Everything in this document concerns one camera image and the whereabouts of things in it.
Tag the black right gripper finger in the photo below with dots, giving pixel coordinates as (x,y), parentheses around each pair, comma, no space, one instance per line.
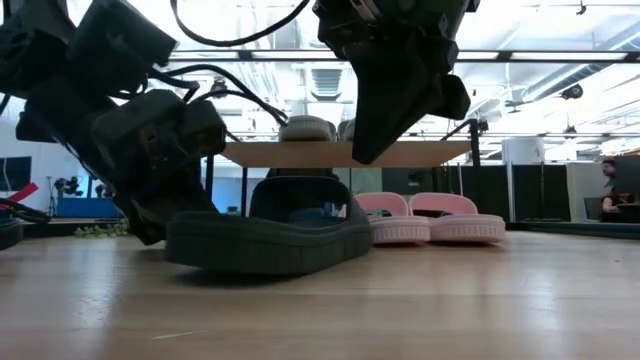
(385,100)

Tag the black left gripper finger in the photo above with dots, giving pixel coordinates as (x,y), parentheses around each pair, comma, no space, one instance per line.
(187,192)
(147,220)

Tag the light grey slide sandal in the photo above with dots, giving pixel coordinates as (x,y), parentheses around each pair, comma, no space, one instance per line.
(306,129)
(346,131)

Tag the dark green slide sandal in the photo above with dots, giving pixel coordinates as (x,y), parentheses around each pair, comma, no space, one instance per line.
(270,245)

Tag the pink slide sandal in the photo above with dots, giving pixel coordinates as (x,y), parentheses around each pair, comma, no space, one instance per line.
(395,227)
(465,227)

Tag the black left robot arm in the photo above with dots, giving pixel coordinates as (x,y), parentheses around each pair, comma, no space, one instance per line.
(115,40)

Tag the black background robot arm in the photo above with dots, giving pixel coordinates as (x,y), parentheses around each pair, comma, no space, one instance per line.
(69,186)

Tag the wooden shelf board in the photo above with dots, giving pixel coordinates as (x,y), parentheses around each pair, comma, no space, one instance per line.
(300,154)

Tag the pale green leafy sprig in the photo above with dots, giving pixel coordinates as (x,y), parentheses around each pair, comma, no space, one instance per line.
(100,230)

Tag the ceiling air vent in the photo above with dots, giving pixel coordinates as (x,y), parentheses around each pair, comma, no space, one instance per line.
(326,84)

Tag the blue bin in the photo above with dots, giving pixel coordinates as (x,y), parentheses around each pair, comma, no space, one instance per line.
(85,207)

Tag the dark low platform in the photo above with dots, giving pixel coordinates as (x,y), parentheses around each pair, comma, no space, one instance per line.
(65,226)

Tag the black ceiling spotlight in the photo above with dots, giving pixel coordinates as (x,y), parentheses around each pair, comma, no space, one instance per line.
(219,86)
(573,92)

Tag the long linear ceiling light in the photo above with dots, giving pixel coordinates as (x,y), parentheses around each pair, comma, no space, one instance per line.
(280,55)

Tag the white panel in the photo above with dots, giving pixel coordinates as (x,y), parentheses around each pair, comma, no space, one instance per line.
(585,182)

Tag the dark office chair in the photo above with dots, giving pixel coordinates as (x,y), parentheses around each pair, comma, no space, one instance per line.
(592,207)

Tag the person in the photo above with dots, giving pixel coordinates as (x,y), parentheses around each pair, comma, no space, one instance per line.
(612,200)

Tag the black desk monitor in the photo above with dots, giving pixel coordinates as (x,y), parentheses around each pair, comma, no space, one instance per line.
(629,172)

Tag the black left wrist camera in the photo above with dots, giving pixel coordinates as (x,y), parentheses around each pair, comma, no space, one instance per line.
(205,127)

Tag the black metal shelf frame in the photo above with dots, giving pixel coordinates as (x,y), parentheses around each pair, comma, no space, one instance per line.
(475,145)

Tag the black wall monitor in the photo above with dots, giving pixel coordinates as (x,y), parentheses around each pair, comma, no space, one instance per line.
(15,172)

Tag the thin black horizontal rail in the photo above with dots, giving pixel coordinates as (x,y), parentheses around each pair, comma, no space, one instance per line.
(525,134)

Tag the black partition wall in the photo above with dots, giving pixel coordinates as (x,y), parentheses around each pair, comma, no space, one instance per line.
(555,192)

